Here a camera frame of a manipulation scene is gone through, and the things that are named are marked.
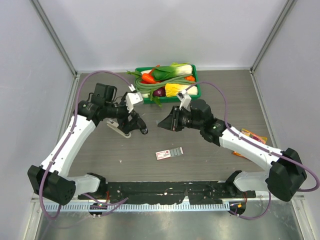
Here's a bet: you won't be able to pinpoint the green long beans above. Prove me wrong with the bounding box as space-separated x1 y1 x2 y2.
133 74 195 94

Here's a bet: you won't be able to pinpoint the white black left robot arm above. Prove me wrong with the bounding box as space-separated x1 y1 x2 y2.
27 83 148 206

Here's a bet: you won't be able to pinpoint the purple red onion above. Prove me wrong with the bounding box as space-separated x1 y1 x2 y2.
153 87 166 97

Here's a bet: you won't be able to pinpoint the slotted cable duct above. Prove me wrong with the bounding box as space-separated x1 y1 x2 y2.
42 201 230 212

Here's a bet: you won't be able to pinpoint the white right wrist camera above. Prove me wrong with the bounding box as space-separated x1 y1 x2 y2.
176 90 192 110

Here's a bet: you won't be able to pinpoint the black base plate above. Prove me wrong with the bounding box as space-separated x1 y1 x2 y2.
88 181 256 205

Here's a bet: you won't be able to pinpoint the white green bok choy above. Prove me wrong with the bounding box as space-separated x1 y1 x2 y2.
151 63 193 81

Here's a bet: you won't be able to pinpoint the small orange carrot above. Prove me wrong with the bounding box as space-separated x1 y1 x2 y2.
184 75 196 82

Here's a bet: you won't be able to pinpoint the yellow white napa cabbage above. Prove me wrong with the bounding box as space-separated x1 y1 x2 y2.
164 83 198 98

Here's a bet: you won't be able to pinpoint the red white staple box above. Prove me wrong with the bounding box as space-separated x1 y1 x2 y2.
155 147 184 161

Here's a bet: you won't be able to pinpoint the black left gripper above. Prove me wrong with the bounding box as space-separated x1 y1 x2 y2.
104 92 141 132

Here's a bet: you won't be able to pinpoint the green plastic tray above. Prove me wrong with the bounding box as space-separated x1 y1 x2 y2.
127 63 202 106

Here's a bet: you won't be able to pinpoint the colourful candy packet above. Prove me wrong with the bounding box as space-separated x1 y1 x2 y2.
232 128 268 158

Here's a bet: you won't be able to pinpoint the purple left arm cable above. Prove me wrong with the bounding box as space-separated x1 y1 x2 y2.
38 70 137 220

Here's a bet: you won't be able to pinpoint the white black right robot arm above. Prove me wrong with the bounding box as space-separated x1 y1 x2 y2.
157 99 307 202

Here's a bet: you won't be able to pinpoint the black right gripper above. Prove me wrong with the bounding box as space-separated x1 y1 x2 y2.
158 106 203 132

